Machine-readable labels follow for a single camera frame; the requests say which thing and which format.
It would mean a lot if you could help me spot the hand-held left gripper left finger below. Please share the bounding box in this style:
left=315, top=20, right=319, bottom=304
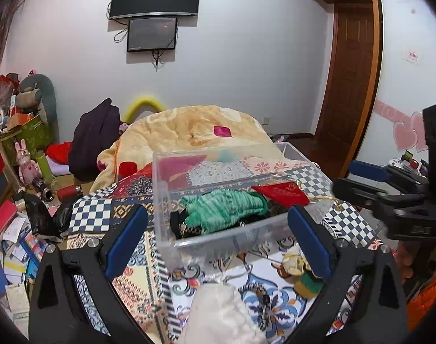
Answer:
left=29, top=204, right=149, bottom=344

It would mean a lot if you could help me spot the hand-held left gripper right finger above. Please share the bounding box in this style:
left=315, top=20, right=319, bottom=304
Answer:
left=285, top=204, right=409, bottom=344

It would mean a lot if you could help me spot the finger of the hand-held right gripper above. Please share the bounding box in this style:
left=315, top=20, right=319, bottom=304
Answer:
left=332, top=177, right=405, bottom=211
left=348, top=160, right=429, bottom=189

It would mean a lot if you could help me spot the clear plastic storage box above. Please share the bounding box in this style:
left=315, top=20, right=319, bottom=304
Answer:
left=152, top=142, right=318, bottom=261

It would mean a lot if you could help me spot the white fluffy cloth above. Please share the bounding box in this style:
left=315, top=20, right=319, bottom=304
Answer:
left=177, top=283, right=269, bottom=344

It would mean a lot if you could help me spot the cream floral pouch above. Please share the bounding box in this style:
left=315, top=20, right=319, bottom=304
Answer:
left=281, top=245, right=314, bottom=277

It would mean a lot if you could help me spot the dark patterned cloth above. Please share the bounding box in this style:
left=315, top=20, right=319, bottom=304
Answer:
left=170, top=211, right=204, bottom=241

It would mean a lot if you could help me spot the red thermos bottle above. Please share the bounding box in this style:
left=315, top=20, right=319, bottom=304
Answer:
left=57, top=185, right=83, bottom=201

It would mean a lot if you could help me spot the white wardrobe with heart stickers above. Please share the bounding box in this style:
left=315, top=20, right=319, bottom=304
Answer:
left=342, top=0, right=436, bottom=178

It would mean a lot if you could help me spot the black plastic bag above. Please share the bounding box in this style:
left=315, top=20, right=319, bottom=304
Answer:
left=22, top=191, right=74, bottom=241

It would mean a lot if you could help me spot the green knitted cloth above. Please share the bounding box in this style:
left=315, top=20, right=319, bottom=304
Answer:
left=179, top=189, right=269, bottom=230

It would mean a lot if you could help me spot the black metal cylinder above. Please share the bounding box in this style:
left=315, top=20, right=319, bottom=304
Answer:
left=32, top=177, right=55, bottom=202

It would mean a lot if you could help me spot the brown wooden door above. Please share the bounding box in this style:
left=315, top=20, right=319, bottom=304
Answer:
left=313, top=3, right=374, bottom=138

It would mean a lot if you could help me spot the dark purple jacket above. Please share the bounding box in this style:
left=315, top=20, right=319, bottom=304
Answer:
left=68, top=98, right=122, bottom=181

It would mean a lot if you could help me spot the green tube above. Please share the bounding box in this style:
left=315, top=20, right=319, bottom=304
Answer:
left=37, top=150, right=55, bottom=183

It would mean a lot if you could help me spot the red cloth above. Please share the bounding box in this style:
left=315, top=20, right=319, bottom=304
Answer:
left=46, top=141, right=74, bottom=165

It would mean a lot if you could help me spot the pile of papers and books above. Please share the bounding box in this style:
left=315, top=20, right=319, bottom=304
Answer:
left=0, top=201, right=48, bottom=316

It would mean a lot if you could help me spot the beige plush blanket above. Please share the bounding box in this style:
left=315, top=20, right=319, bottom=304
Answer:
left=89, top=105, right=281, bottom=193

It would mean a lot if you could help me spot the pink rabbit toy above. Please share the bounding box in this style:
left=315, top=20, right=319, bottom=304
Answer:
left=14, top=139, right=39, bottom=187

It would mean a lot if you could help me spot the red book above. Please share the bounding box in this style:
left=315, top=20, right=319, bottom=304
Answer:
left=0, top=201, right=18, bottom=241

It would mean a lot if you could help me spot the green cardboard box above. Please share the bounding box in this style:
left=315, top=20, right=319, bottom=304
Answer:
left=0, top=115, right=55, bottom=158

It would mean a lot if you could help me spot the grey plush toy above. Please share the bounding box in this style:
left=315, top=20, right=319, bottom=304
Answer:
left=16, top=73, right=58, bottom=126

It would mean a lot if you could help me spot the red drawstring pouch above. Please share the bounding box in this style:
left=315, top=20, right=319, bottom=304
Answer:
left=251, top=182, right=342, bottom=210

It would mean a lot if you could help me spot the black and white braided cord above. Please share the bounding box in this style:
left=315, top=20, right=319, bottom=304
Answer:
left=240, top=283, right=276, bottom=332

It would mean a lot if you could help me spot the yellow ring pillow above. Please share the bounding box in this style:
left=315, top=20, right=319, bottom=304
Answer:
left=123, top=95, right=166, bottom=124

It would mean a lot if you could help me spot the small black wall monitor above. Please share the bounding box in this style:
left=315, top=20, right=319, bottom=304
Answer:
left=126, top=17, right=178, bottom=53

